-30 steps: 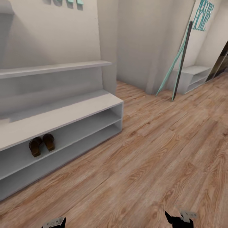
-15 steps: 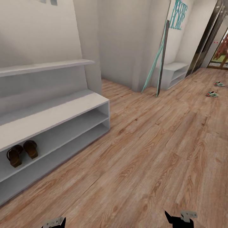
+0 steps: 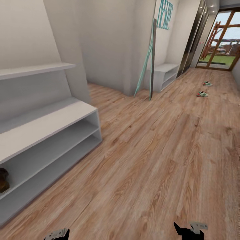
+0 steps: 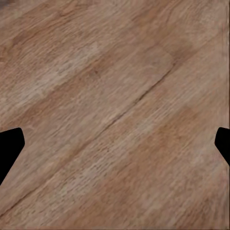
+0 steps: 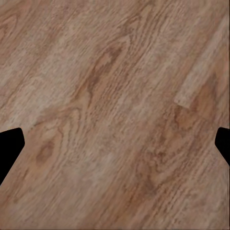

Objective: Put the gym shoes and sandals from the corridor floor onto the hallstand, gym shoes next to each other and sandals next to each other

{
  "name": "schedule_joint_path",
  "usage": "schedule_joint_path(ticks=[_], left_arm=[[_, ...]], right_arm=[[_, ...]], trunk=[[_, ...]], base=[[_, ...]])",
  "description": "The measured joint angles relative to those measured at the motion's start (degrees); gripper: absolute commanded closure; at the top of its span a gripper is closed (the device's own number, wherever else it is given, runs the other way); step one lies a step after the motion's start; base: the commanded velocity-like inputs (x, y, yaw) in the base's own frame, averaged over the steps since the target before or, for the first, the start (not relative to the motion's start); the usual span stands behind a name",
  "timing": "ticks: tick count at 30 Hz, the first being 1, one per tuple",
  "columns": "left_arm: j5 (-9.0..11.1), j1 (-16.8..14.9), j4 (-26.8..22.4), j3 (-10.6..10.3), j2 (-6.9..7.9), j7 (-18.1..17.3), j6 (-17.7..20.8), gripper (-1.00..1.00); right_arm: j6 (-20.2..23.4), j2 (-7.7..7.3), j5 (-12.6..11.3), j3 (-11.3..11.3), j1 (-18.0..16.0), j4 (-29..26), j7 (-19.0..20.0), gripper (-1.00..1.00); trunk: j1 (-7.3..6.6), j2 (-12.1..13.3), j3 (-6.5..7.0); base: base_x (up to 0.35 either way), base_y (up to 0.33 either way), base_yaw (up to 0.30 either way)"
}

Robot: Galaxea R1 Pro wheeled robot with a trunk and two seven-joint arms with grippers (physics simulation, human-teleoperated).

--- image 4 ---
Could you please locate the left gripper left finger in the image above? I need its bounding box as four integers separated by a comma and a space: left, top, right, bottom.
0, 127, 25, 184

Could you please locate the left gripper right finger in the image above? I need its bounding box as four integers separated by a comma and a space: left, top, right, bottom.
215, 127, 230, 166

